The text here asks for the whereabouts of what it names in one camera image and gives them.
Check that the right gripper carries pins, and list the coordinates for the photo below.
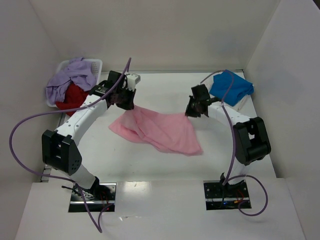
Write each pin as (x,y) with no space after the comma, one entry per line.
(195,106)

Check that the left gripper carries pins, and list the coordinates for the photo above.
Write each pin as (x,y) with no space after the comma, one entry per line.
(126,99)

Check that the pink t shirt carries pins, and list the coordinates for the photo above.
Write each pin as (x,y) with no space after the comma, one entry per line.
(168,133)

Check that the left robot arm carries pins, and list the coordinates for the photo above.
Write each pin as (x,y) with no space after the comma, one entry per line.
(60,147)

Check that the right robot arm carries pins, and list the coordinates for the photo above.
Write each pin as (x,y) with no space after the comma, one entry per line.
(250,141)

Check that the white laundry basket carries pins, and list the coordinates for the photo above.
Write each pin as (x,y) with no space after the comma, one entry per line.
(95,67)

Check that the blue folded t shirt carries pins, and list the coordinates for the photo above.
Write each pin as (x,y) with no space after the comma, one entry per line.
(230,87)

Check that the white folded t shirt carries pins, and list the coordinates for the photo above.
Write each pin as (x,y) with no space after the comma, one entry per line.
(245,105)

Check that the red t shirt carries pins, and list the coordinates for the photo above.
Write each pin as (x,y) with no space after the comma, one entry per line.
(74,98)

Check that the purple t shirt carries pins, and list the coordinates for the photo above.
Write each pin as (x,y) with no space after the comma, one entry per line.
(72,77)

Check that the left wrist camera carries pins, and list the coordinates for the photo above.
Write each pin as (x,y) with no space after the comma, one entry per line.
(131,80)

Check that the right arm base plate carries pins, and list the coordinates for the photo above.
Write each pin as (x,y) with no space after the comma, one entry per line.
(229,197)

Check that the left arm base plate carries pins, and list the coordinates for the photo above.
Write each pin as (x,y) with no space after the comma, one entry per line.
(106,199)

